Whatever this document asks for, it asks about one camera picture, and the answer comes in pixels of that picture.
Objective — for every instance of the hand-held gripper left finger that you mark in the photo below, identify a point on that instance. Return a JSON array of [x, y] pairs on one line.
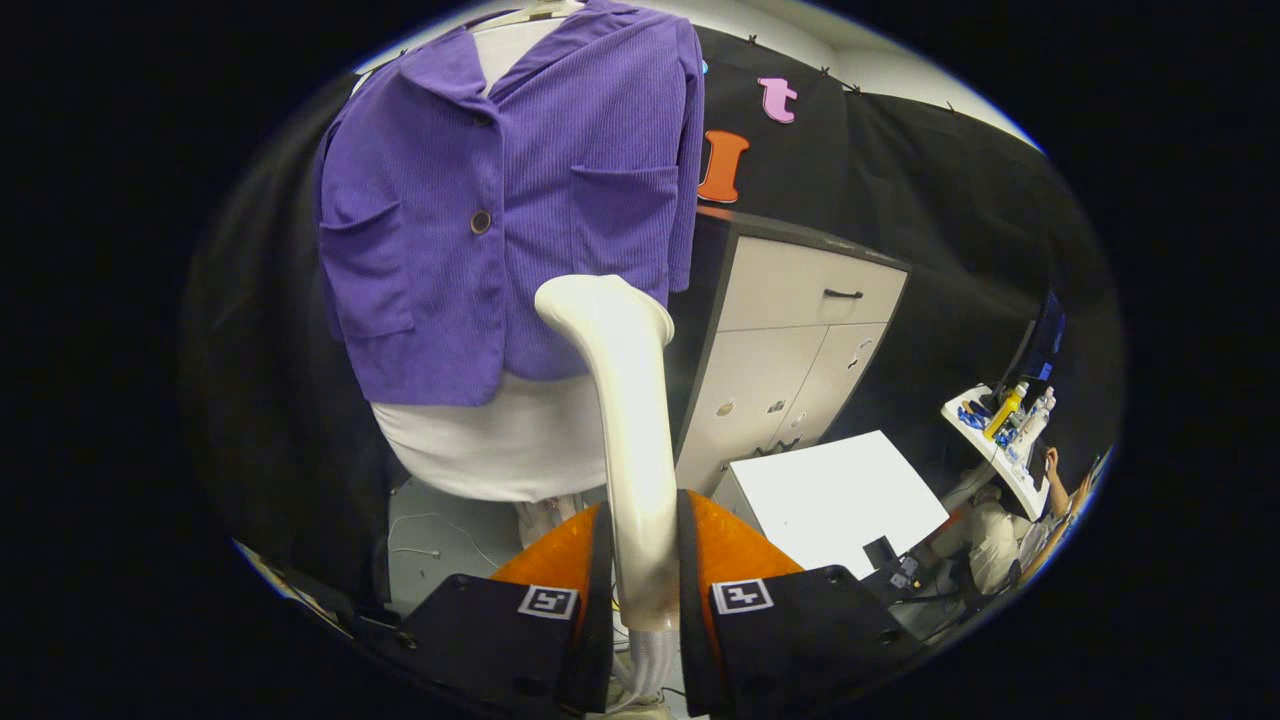
[[600, 600]]

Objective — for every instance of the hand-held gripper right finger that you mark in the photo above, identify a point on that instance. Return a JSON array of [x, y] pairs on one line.
[[690, 600]]

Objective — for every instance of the white garment steamer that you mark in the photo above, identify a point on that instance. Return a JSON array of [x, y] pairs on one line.
[[630, 420]]

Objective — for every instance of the white square table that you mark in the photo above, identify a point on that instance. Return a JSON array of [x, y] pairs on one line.
[[830, 495]]

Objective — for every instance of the white mannequin torso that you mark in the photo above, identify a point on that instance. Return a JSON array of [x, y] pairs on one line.
[[480, 450]]

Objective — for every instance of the printed floor sheet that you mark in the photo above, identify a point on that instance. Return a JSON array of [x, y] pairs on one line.
[[290, 590]]

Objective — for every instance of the grey cabinet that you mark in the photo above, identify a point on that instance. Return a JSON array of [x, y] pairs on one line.
[[790, 290]]

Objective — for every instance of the white side desk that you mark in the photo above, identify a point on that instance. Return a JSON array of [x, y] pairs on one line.
[[1020, 480]]

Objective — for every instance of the yellow bottle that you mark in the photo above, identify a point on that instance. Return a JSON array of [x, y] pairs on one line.
[[1003, 412]]

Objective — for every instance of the clear plastic bottle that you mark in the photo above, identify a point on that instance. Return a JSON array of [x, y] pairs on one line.
[[1032, 425]]

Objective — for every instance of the computer monitor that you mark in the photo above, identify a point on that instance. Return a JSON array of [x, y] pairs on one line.
[[1040, 345]]

